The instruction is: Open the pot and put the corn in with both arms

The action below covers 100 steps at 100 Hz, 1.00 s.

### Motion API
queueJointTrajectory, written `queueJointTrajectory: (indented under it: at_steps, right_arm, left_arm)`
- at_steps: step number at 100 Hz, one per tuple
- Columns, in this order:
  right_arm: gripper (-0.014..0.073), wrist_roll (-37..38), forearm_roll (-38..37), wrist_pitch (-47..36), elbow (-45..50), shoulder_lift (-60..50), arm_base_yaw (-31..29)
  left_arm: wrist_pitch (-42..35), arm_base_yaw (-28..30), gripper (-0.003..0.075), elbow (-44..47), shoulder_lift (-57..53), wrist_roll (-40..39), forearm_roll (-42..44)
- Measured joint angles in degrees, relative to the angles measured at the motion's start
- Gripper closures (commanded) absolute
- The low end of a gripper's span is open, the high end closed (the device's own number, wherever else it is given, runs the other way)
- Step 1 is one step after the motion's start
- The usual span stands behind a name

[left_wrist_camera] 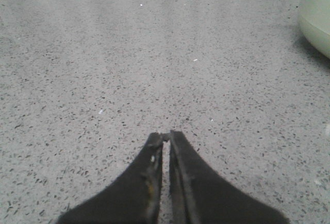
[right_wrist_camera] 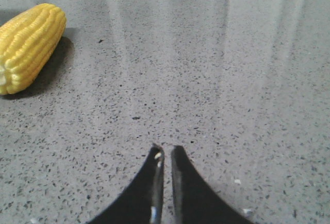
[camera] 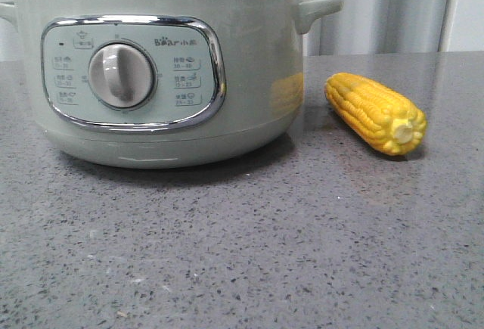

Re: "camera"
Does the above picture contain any yellow corn cob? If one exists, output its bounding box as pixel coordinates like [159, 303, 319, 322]
[324, 73, 427, 156]

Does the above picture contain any light green electric cooking pot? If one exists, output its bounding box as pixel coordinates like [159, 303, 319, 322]
[0, 0, 344, 170]

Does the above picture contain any white pleated curtain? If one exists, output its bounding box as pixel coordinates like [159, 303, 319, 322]
[1, 0, 483, 60]

